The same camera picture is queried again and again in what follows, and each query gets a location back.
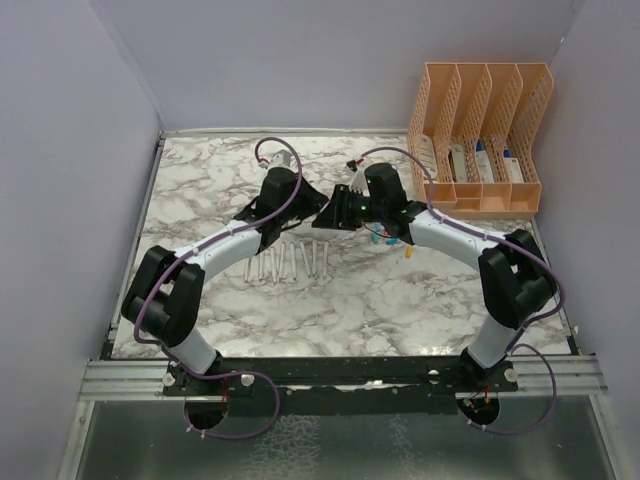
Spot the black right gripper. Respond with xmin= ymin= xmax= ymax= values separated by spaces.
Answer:
xmin=312 ymin=185 xmax=386 ymax=232

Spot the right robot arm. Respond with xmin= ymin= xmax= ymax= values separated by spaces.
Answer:
xmin=312 ymin=163 xmax=557 ymax=391

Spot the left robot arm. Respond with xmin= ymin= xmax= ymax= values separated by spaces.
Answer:
xmin=121 ymin=167 xmax=328 ymax=395

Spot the white box in organizer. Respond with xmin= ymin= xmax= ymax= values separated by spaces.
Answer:
xmin=418 ymin=134 xmax=439 ymax=181

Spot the blue white box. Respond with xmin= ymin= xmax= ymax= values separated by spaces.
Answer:
xmin=475 ymin=139 xmax=495 ymax=183

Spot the orange file organizer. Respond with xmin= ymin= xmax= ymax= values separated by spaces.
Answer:
xmin=407 ymin=62 xmax=554 ymax=220

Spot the red white box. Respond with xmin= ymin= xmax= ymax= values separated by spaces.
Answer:
xmin=503 ymin=149 xmax=524 ymax=183

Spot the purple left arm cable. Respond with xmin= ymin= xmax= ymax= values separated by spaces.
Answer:
xmin=133 ymin=137 xmax=302 ymax=440

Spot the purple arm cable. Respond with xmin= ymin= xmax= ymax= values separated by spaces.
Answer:
xmin=355 ymin=146 xmax=571 ymax=436
xmin=133 ymin=137 xmax=302 ymax=440

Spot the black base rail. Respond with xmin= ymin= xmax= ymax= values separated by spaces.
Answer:
xmin=163 ymin=356 xmax=518 ymax=417

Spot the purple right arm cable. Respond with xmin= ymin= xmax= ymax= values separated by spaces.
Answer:
xmin=355 ymin=146 xmax=571 ymax=436

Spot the aluminium frame rail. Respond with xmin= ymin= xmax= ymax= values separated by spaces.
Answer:
xmin=80 ymin=355 xmax=608 ymax=401

